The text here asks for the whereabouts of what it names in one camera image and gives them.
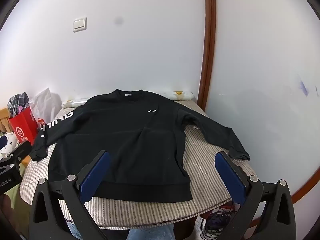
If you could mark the black sweatshirt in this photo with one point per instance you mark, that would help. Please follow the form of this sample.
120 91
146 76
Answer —
130 150

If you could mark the striped quilted mattress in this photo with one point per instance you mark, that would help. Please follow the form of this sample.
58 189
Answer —
207 160

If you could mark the plaid cloth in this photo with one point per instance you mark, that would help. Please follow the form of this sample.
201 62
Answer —
17 102

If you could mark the wooden headboard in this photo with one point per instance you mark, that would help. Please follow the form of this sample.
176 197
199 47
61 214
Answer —
3 122

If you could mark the red paper bag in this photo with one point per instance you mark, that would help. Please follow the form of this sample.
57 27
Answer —
23 127

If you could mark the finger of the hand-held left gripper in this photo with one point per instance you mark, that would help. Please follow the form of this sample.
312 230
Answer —
21 152

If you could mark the pale green cloth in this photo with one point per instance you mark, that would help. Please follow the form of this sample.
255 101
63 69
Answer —
17 205

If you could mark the brown wooden door frame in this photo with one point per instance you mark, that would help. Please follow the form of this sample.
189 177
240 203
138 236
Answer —
210 30

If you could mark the white plastic sheet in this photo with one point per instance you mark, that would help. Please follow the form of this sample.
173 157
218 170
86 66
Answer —
46 102

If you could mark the person's blue jeans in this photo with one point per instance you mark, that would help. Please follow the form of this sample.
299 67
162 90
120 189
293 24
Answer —
150 233

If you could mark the white light switch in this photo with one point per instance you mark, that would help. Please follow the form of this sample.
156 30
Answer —
80 24

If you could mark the white floral cloth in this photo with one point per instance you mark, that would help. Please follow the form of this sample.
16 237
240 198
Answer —
8 142

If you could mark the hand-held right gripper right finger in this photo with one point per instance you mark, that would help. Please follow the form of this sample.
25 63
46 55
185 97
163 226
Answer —
230 180

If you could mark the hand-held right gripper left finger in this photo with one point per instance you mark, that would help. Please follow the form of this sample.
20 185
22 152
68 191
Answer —
96 177

